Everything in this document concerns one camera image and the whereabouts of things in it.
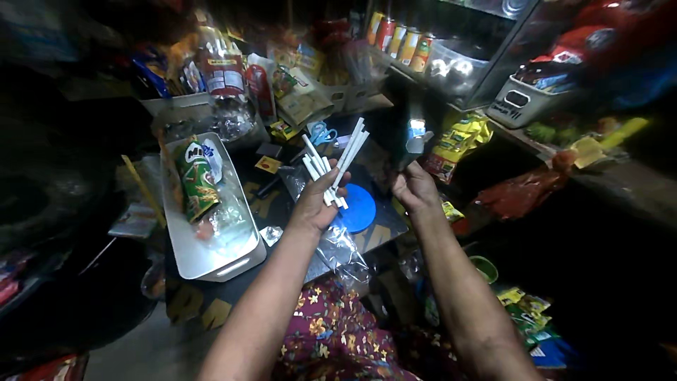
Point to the clear plastic bag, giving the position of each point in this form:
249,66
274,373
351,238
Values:
342,251

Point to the bundle of white sticks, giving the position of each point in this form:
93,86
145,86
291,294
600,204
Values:
349,153

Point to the clear container, silver contents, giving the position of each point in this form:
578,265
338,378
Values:
449,69

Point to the light blue scissors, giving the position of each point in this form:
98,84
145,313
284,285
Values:
321,134

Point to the person's left hand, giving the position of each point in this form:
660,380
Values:
313,207

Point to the yellow stick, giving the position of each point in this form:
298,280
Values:
144,190

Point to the grey basket with writing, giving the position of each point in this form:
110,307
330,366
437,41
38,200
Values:
521,103

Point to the red and white pouch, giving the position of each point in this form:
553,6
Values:
259,82

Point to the brown paper packet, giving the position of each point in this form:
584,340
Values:
305,100

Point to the large clear bottle, red label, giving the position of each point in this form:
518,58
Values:
224,79

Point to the black pen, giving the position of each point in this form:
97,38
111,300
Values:
268,186

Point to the small yellow green packet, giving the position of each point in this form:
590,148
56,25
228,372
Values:
452,211

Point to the row of cans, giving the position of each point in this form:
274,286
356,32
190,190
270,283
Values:
399,43

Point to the red plastic bag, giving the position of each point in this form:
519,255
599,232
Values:
521,194

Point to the yellow matchbox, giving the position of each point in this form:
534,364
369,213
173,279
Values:
268,164

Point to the hanging yellow packets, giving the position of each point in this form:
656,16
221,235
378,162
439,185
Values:
459,143

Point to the pile of green yellow packets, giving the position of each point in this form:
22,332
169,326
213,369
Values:
529,320

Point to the black table mat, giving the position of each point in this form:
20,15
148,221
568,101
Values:
275,204

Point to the green snack packet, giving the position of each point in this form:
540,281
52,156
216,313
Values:
198,177

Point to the pile of colourful snack packets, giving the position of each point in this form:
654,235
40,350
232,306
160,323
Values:
164,71

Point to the person's right hand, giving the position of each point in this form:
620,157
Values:
417,190

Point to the person's body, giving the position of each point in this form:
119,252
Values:
338,338

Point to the person's left thumb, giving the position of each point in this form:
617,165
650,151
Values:
323,181

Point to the person's left fingers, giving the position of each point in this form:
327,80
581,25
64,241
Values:
344,182

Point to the person's right fingers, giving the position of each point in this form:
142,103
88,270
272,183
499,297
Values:
404,182

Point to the white plastic basket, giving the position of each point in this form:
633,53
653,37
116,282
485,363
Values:
211,254

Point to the glass display shelf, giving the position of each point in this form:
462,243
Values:
476,98

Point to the person's right forearm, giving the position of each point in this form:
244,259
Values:
465,296

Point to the blue round lid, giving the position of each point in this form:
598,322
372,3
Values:
359,209

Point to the person's left forearm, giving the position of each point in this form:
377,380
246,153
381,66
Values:
269,285

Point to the crumpled clear wrapper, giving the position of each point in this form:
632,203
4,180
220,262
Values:
271,235

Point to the green bowl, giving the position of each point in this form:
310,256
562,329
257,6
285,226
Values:
487,269

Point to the dark small box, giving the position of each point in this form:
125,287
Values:
268,150

